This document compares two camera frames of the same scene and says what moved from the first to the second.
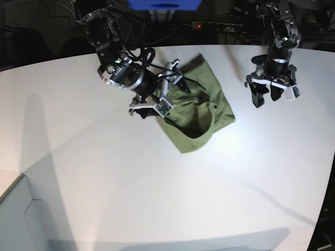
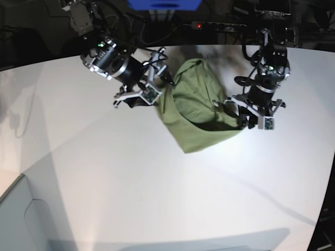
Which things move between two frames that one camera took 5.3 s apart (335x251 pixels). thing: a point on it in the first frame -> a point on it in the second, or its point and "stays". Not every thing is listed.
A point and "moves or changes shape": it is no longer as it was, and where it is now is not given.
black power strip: (218, 26) stays
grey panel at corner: (24, 221) stays
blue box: (161, 5) stays
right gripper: (277, 83) -> (260, 101)
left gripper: (164, 105) -> (146, 88)
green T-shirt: (191, 122) moves or changes shape
